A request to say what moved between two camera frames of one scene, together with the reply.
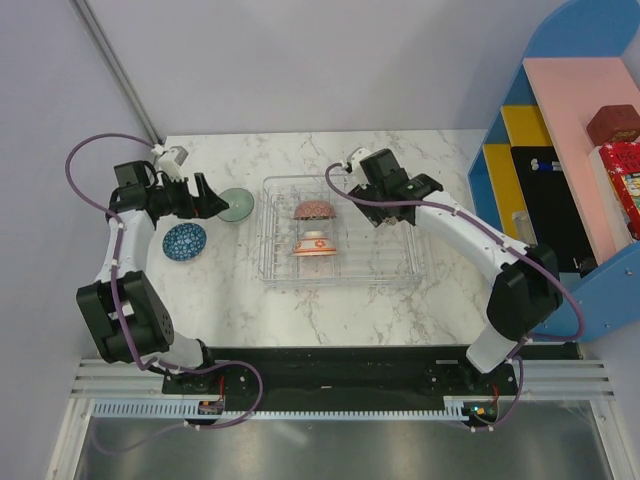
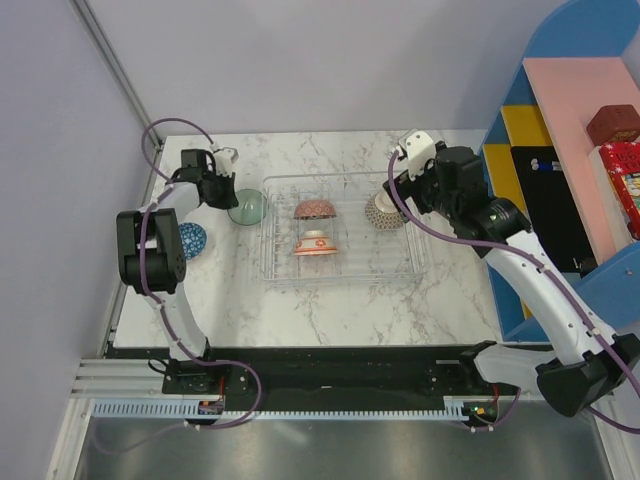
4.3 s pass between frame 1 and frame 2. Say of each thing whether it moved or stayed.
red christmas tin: stayed
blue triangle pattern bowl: stayed
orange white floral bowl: stayed
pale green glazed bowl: moved
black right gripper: moved
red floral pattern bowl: stayed
